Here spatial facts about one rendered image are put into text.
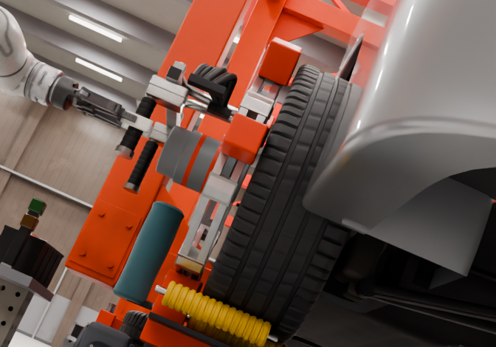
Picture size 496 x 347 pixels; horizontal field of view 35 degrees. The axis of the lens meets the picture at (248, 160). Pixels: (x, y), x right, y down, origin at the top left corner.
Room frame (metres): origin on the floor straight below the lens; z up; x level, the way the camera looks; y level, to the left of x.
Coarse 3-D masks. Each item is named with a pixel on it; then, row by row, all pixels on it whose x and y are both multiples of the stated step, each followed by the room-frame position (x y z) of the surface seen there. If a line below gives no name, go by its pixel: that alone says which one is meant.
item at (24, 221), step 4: (24, 216) 2.28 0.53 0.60; (28, 216) 2.28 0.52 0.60; (32, 216) 2.28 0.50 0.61; (24, 220) 2.28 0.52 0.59; (28, 220) 2.28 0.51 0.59; (32, 220) 2.28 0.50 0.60; (36, 220) 2.28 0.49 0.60; (20, 224) 2.28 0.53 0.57; (24, 224) 2.28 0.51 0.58; (28, 224) 2.28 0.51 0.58; (32, 224) 2.28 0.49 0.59; (36, 224) 2.30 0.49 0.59; (28, 228) 2.28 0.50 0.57; (32, 228) 2.28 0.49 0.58
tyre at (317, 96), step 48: (288, 96) 1.61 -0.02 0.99; (336, 96) 1.63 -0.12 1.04; (288, 144) 1.57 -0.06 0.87; (288, 192) 1.57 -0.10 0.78; (240, 240) 1.63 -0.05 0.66; (288, 240) 1.60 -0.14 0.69; (336, 240) 1.59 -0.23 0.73; (240, 288) 1.71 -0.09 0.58; (288, 288) 1.67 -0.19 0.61; (288, 336) 1.81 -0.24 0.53
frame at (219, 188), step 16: (256, 80) 1.70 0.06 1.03; (256, 96) 1.64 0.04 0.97; (272, 96) 1.66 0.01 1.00; (240, 112) 1.63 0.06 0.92; (256, 112) 1.63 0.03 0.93; (224, 160) 1.63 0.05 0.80; (208, 176) 1.63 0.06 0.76; (224, 176) 1.64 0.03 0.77; (240, 176) 1.65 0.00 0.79; (208, 192) 1.64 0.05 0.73; (224, 192) 1.63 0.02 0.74; (208, 208) 2.13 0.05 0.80; (224, 208) 1.65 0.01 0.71; (192, 224) 1.71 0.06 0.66; (208, 224) 2.13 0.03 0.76; (192, 240) 1.73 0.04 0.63; (208, 240) 1.72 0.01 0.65; (192, 256) 1.77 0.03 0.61; (208, 256) 1.78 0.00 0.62; (192, 272) 1.81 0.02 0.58
